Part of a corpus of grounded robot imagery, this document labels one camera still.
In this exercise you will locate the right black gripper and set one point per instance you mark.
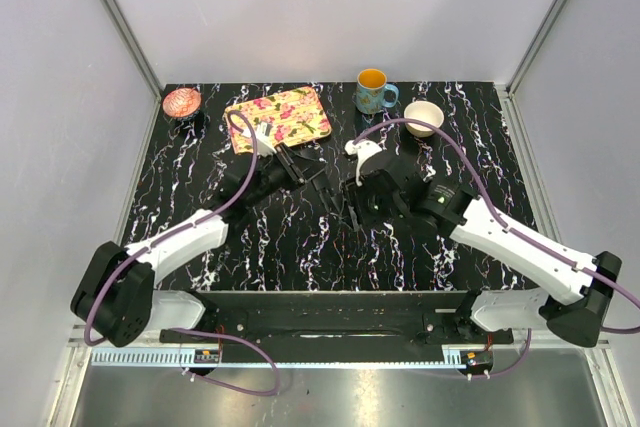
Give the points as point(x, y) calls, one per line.
point(356, 214)

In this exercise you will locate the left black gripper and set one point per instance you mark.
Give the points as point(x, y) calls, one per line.
point(303, 172)

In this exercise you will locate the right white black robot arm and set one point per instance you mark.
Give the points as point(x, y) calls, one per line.
point(573, 289)

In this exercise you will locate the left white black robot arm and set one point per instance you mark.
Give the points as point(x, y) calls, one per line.
point(118, 297)

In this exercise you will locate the floral yellow pink tray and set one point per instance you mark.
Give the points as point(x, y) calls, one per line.
point(297, 116)

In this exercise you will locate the blue mug orange inside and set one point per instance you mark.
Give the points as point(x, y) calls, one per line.
point(373, 93)

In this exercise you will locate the cream white bowl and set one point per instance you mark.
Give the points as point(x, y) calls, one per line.
point(423, 111)

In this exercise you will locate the red patterned bowl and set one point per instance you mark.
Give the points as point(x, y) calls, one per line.
point(182, 103)

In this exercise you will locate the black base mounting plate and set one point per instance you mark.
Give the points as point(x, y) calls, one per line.
point(434, 318)

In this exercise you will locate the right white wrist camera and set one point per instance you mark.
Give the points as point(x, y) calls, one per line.
point(364, 150)

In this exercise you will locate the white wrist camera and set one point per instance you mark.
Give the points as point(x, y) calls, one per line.
point(265, 145)
point(364, 150)

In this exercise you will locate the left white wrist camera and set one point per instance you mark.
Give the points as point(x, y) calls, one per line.
point(265, 145)

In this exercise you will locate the white slotted cable duct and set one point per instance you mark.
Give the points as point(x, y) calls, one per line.
point(176, 357)

